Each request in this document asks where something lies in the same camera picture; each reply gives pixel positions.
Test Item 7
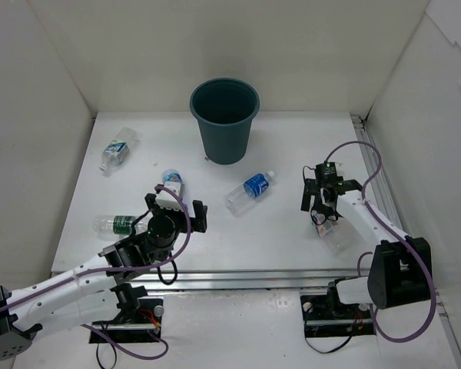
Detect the small clear bottle black label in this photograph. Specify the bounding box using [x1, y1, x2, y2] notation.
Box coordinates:
[311, 211, 353, 256]

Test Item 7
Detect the small bottle light blue label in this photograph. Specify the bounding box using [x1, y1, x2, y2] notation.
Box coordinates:
[162, 169, 185, 198]

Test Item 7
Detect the clear bottle green label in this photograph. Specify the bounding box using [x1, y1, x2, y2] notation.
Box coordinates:
[92, 215, 136, 241]

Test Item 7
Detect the clear bottle dark blue label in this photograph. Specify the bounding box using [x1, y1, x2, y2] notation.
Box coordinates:
[224, 171, 276, 217]

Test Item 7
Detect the clear bottle blue-white label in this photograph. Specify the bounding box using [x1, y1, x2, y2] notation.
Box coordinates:
[99, 127, 139, 176]

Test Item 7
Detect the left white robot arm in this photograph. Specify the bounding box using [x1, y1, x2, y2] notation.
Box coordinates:
[0, 187, 207, 361]

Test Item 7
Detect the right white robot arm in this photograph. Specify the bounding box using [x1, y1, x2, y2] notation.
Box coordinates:
[301, 161, 433, 317]

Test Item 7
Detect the dark teal plastic bin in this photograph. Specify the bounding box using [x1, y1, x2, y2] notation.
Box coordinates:
[189, 78, 260, 165]

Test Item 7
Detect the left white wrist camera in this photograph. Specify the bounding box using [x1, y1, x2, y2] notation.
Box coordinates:
[155, 181, 184, 211]

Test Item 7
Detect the right aluminium rail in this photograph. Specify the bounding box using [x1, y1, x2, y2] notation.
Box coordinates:
[350, 115, 461, 368]

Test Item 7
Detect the aluminium rail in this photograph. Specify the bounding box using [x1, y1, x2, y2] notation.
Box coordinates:
[131, 268, 357, 292]
[350, 115, 461, 368]

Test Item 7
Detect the front aluminium rail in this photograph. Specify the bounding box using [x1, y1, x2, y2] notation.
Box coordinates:
[131, 268, 357, 292]

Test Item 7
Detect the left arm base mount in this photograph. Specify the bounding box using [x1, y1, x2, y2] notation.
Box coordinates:
[91, 284, 164, 344]

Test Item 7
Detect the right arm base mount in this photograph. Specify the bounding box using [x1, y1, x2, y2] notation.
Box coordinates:
[300, 287, 376, 338]

